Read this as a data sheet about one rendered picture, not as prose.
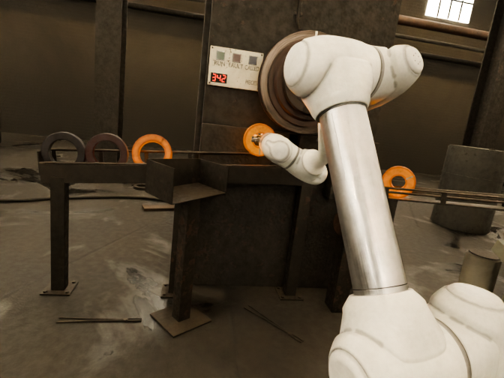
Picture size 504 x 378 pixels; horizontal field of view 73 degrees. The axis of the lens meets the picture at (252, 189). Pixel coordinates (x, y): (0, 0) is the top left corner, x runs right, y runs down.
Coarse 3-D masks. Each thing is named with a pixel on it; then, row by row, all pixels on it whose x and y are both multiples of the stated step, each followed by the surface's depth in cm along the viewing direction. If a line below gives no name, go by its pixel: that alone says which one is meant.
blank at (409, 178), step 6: (390, 168) 167; (396, 168) 165; (402, 168) 164; (384, 174) 168; (390, 174) 167; (396, 174) 166; (402, 174) 165; (408, 174) 164; (384, 180) 169; (390, 180) 167; (408, 180) 164; (414, 180) 163; (390, 186) 168; (408, 186) 164; (414, 186) 163; (408, 192) 165
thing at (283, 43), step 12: (288, 36) 155; (300, 36) 156; (312, 36) 157; (276, 48) 156; (264, 72) 157; (264, 84) 159; (264, 96) 160; (276, 120) 163; (300, 132) 167; (312, 132) 168
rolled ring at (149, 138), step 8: (144, 136) 163; (152, 136) 163; (160, 136) 164; (136, 144) 161; (144, 144) 164; (160, 144) 164; (168, 144) 164; (136, 152) 161; (168, 152) 163; (136, 160) 160
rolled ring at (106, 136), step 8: (96, 136) 154; (104, 136) 154; (112, 136) 155; (88, 144) 154; (96, 144) 155; (120, 144) 156; (88, 152) 155; (120, 152) 157; (128, 152) 161; (88, 160) 156; (96, 160) 157; (120, 160) 158
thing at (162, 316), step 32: (160, 160) 141; (192, 160) 152; (160, 192) 131; (192, 192) 141; (224, 192) 144; (192, 224) 144; (192, 256) 148; (192, 288) 153; (160, 320) 151; (192, 320) 154
